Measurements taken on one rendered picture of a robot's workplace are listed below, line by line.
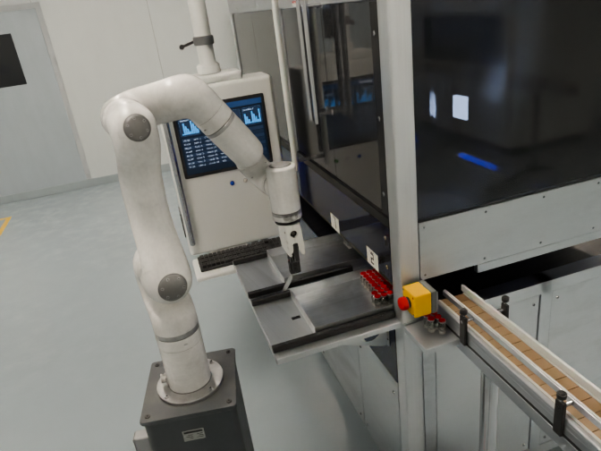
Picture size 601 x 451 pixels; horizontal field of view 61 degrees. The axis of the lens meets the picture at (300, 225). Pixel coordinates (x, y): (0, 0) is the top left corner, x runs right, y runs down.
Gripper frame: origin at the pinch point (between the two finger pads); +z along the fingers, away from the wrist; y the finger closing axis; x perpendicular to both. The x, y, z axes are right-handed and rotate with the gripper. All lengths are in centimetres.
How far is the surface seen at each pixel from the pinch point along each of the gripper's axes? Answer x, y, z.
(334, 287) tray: -17.7, 18.0, 22.1
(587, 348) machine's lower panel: -102, -12, 57
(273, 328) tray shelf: 8.7, 4.5, 22.3
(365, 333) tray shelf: -16.3, -10.9, 22.5
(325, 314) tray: -8.8, 3.9, 22.1
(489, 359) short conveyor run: -39, -40, 20
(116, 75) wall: 56, 544, -17
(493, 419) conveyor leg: -45, -34, 47
